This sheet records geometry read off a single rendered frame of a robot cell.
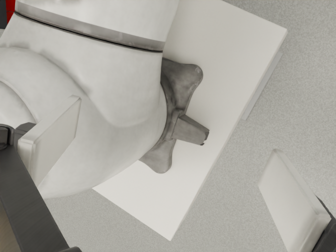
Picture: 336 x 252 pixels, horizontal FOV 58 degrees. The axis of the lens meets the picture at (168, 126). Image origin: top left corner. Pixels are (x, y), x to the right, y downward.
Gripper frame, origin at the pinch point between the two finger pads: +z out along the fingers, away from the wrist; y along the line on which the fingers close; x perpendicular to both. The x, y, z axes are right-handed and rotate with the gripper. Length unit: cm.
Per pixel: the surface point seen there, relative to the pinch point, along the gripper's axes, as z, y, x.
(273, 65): 101, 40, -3
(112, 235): 116, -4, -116
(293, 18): 103, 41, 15
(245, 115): 101, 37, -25
